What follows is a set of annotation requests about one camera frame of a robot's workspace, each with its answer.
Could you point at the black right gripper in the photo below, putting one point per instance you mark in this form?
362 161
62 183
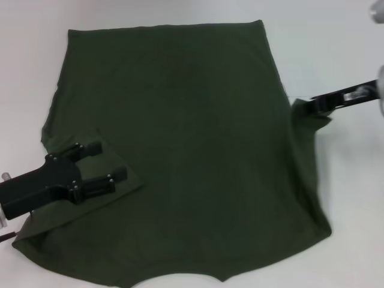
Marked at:
351 96

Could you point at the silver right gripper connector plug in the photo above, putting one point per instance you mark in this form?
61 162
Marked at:
362 90

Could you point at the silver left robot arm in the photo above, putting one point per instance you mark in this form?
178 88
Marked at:
3 217

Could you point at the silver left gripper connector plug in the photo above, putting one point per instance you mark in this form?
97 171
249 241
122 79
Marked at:
6 176

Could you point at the dark green t-shirt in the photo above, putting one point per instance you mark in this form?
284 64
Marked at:
192 126

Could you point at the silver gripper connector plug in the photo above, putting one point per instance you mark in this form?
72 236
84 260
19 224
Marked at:
6 176
362 90

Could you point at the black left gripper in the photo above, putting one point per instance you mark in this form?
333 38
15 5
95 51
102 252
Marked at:
33 189

